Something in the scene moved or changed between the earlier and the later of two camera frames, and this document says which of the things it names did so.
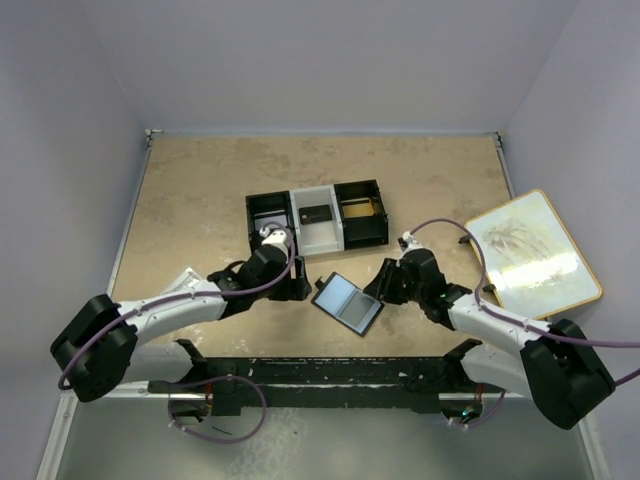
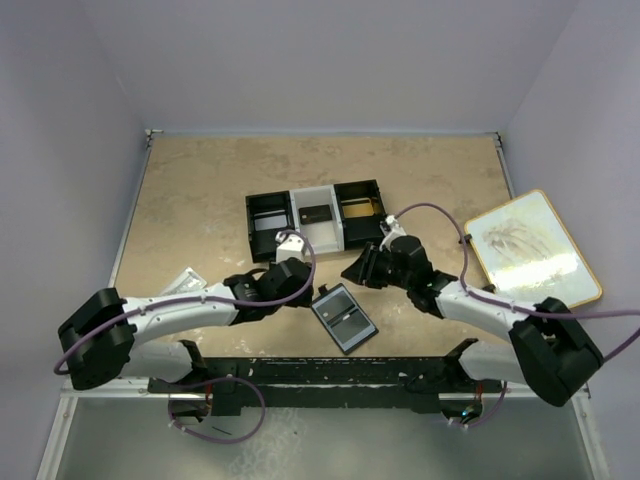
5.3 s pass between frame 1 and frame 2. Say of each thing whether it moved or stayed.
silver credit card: stayed
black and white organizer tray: stayed
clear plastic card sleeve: stayed
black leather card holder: moved
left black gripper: moved
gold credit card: stayed
